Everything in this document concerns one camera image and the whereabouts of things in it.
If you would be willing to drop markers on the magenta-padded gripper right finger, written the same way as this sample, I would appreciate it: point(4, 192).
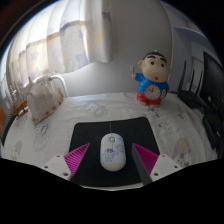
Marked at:
point(146, 159)

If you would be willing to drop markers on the cartoon boy figurine with clock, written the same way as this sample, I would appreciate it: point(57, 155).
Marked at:
point(152, 83)

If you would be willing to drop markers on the black router with antennas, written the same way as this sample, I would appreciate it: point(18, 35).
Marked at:
point(191, 98)

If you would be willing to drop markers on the sheer white star-print curtain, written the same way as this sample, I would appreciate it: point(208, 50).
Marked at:
point(60, 43)

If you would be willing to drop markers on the large white conch shell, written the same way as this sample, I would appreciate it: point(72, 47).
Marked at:
point(43, 100)

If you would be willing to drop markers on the white cartoon-print computer mouse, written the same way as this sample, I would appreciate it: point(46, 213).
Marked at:
point(113, 152)

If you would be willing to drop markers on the black mouse pad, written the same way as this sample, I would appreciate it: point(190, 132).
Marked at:
point(140, 131)

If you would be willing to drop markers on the black monitor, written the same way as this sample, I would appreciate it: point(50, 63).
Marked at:
point(215, 86)

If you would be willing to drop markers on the white cartoon-print tablecloth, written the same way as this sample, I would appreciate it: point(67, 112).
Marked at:
point(173, 123)

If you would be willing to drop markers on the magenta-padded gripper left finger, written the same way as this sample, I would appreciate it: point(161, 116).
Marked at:
point(76, 158)

